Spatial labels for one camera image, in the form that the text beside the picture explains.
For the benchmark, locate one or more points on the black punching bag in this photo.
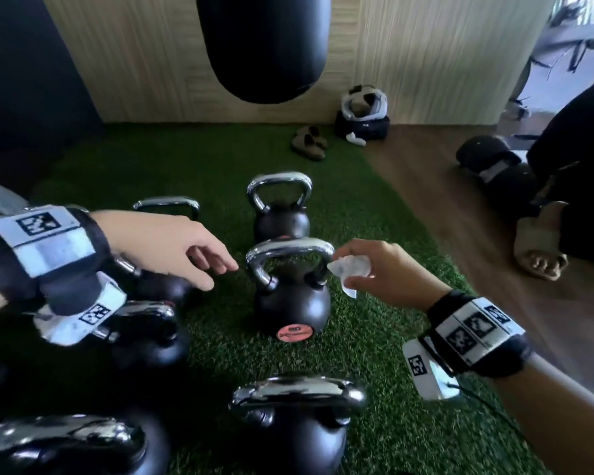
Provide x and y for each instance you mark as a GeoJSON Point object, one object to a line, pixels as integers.
{"type": "Point", "coordinates": [265, 44]}

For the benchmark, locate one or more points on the brown sandal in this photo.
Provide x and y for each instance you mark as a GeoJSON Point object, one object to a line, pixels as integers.
{"type": "Point", "coordinates": [304, 145]}
{"type": "Point", "coordinates": [317, 133]}

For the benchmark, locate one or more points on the person's right hand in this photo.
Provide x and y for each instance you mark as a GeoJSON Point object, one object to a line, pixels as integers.
{"type": "Point", "coordinates": [401, 276]}

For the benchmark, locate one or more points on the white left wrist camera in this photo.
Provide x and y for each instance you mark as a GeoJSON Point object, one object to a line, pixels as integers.
{"type": "Point", "coordinates": [79, 316]}

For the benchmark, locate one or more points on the black boxing glove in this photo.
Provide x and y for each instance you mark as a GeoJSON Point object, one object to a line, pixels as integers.
{"type": "Point", "coordinates": [512, 187]}
{"type": "Point", "coordinates": [485, 150]}

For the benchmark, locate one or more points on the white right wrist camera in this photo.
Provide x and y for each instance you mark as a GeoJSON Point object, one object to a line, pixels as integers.
{"type": "Point", "coordinates": [425, 368]}

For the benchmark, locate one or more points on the person's left hand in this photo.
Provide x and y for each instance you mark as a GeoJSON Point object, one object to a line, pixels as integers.
{"type": "Point", "coordinates": [153, 239]}

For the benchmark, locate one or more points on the white tissue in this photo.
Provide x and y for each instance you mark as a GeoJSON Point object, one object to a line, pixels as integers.
{"type": "Point", "coordinates": [349, 269]}

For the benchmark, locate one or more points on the person's left thumb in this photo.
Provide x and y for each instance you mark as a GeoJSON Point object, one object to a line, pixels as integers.
{"type": "Point", "coordinates": [198, 279]}

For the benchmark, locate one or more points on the white and black headgear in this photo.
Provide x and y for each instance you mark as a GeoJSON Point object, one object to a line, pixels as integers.
{"type": "Point", "coordinates": [364, 101]}

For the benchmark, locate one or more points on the person's right thumb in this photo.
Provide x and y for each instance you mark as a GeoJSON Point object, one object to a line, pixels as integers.
{"type": "Point", "coordinates": [369, 286]}

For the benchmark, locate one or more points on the person's right forearm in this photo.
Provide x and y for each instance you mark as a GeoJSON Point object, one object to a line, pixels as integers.
{"type": "Point", "coordinates": [564, 420]}

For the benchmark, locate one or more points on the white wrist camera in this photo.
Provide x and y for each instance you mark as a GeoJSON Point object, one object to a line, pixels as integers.
{"type": "Point", "coordinates": [425, 368]}
{"type": "Point", "coordinates": [79, 316]}

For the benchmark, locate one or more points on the exercise machine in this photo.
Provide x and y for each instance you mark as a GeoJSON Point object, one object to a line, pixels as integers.
{"type": "Point", "coordinates": [569, 39]}

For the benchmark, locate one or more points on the green artificial turf mat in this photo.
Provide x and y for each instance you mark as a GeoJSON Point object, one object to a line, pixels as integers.
{"type": "Point", "coordinates": [366, 212]}

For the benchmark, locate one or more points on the black kettlebell with red label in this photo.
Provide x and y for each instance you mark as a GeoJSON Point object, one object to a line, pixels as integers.
{"type": "Point", "coordinates": [292, 306]}

